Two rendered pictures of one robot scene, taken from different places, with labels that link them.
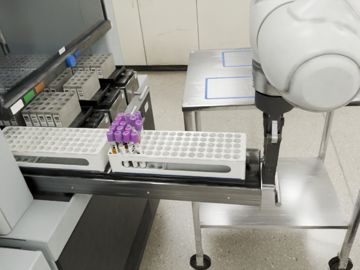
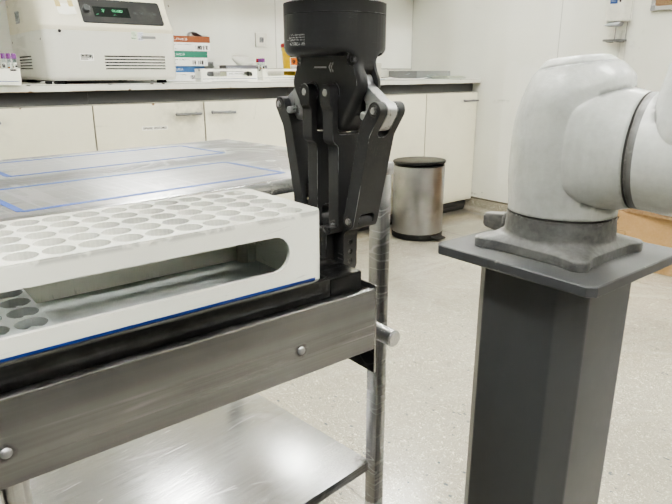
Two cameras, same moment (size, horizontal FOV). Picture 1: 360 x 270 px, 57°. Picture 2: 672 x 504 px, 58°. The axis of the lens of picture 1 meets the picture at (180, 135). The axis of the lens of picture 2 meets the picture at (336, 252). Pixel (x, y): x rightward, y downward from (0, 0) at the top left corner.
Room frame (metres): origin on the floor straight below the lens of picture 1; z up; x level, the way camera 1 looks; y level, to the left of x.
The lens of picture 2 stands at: (0.26, 0.19, 0.96)
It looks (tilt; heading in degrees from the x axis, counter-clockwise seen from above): 17 degrees down; 307
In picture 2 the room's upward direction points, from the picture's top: straight up
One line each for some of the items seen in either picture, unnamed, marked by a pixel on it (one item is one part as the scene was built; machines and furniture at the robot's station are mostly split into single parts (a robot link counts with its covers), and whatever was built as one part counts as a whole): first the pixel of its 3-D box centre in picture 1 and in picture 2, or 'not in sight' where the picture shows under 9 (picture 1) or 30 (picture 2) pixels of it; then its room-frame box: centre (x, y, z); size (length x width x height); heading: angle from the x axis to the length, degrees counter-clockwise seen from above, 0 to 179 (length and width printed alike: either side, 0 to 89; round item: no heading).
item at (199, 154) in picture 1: (178, 154); (80, 279); (0.59, 0.01, 0.83); 0.30 x 0.10 x 0.06; 77
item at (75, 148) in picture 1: (52, 149); not in sight; (0.66, 0.31, 0.83); 0.30 x 0.10 x 0.06; 76
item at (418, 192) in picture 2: not in sight; (419, 197); (1.99, -2.89, 0.23); 0.38 x 0.31 x 0.46; 166
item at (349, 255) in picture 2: (269, 167); (352, 241); (0.52, -0.18, 0.83); 0.03 x 0.01 x 0.05; 166
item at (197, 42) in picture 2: not in sight; (185, 41); (2.94, -2.00, 1.10); 0.24 x 0.13 x 0.10; 75
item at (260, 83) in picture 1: (277, 73); not in sight; (0.54, -0.19, 1.03); 0.09 x 0.09 x 0.06
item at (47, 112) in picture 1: (60, 111); not in sight; (0.82, 0.33, 0.85); 0.12 x 0.02 x 0.06; 166
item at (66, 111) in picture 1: (67, 111); not in sight; (0.82, 0.31, 0.85); 0.12 x 0.02 x 0.06; 167
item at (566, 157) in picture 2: not in sight; (576, 135); (0.51, -0.71, 0.87); 0.18 x 0.16 x 0.22; 174
